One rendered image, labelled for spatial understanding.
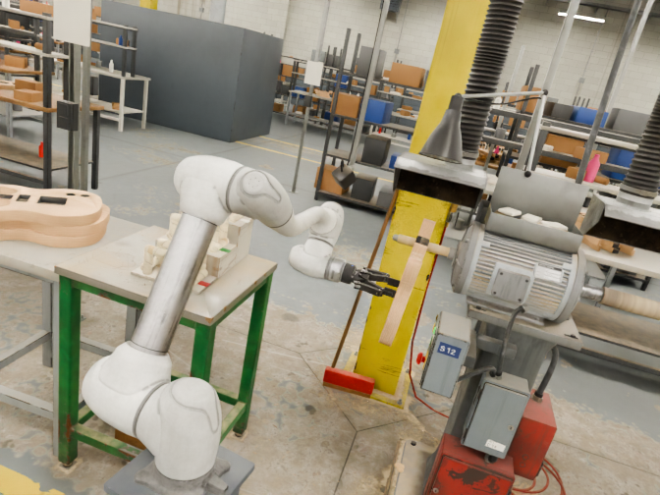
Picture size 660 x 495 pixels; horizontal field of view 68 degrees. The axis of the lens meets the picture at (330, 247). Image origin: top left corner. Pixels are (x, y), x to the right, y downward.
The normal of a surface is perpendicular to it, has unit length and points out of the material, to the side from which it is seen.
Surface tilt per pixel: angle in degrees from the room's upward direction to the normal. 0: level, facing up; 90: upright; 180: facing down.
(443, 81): 90
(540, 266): 62
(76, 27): 90
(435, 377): 90
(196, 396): 4
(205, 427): 75
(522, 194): 90
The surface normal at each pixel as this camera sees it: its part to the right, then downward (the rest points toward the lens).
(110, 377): -0.32, -0.29
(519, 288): -0.28, 0.29
